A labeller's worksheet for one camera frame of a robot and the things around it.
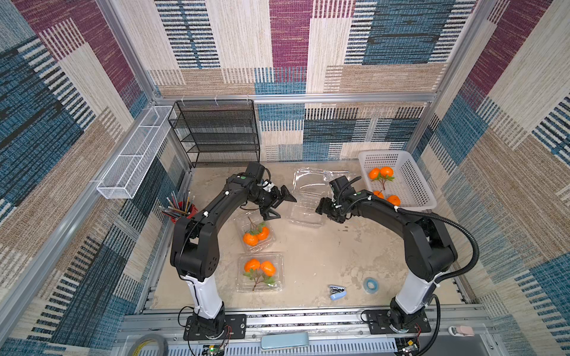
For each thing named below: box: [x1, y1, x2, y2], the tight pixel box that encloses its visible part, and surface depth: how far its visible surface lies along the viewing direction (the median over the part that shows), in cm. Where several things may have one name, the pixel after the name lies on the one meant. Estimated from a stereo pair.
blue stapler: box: [329, 285, 348, 301], surface depth 81 cm
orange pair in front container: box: [243, 258, 277, 291], surface depth 83 cm
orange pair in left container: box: [242, 222, 270, 247], surface depth 91 cm
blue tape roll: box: [362, 276, 380, 295], surface depth 83 cm
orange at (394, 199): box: [386, 194, 402, 207], surface depth 104 cm
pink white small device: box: [448, 324, 475, 337], surface depth 71 cm
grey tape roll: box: [127, 333, 170, 356], surface depth 70 cm
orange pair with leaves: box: [368, 166, 395, 191], surface depth 113 cm
